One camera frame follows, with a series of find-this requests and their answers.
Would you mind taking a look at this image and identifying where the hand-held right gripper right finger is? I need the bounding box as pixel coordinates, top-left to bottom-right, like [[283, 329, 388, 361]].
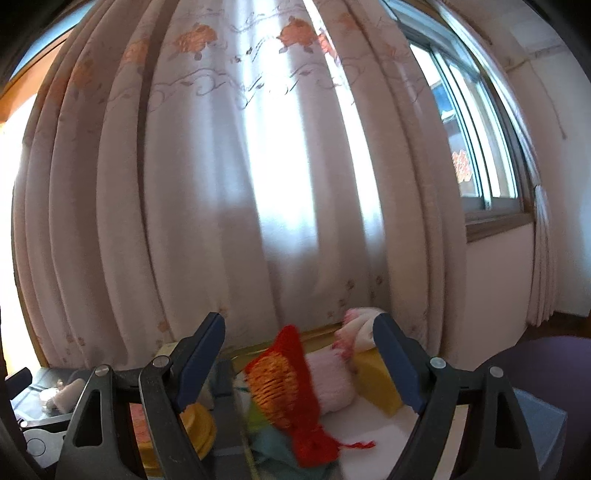
[[373, 314, 541, 480]]

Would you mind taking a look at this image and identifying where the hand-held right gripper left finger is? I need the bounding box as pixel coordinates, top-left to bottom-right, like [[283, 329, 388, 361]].
[[55, 313, 227, 480]]

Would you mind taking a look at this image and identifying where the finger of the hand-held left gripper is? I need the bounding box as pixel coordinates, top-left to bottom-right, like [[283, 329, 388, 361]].
[[18, 418, 72, 464]]

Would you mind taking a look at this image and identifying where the clear plastic storage box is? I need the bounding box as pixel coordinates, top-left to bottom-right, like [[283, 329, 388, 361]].
[[154, 323, 467, 480]]

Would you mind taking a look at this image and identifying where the red orange fish plush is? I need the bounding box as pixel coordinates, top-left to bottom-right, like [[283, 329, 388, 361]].
[[244, 324, 376, 469]]

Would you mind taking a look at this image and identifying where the yellow sponge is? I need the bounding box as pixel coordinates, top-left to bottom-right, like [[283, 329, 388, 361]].
[[355, 348, 404, 416]]

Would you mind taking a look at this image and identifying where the crumpled clear plastic bag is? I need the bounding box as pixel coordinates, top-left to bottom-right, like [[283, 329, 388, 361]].
[[37, 388, 61, 414]]

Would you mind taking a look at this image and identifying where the pink and white fluffy cloth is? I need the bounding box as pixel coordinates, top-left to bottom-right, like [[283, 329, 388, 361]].
[[333, 307, 384, 358]]

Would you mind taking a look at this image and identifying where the white plush roll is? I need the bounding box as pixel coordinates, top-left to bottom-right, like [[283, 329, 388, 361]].
[[53, 377, 88, 411]]

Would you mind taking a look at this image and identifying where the yellow round tin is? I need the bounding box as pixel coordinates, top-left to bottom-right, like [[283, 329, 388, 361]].
[[131, 401, 218, 476]]

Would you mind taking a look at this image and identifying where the pink plush toy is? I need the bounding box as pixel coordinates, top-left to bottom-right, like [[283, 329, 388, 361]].
[[305, 348, 358, 416]]

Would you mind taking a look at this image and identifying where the teal cloth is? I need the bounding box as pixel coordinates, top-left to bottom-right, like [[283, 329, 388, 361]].
[[252, 434, 340, 480]]

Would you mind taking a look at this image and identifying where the wooden window sill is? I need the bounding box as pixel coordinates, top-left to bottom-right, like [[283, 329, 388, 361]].
[[464, 210, 536, 243]]

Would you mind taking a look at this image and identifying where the tied white curtain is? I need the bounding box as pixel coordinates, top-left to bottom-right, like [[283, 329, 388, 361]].
[[526, 182, 561, 326]]

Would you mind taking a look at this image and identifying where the cream floral curtain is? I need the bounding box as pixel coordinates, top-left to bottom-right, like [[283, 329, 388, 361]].
[[11, 0, 467, 370]]

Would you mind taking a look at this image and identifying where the red paper window decoration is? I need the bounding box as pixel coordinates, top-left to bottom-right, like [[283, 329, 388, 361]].
[[450, 148, 474, 183]]

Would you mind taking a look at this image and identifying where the sliding glass window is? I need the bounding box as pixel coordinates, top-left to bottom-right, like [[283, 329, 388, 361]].
[[379, 0, 532, 217]]

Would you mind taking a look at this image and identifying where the wooden door frame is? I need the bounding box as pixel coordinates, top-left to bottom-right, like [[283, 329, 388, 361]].
[[0, 55, 63, 127]]

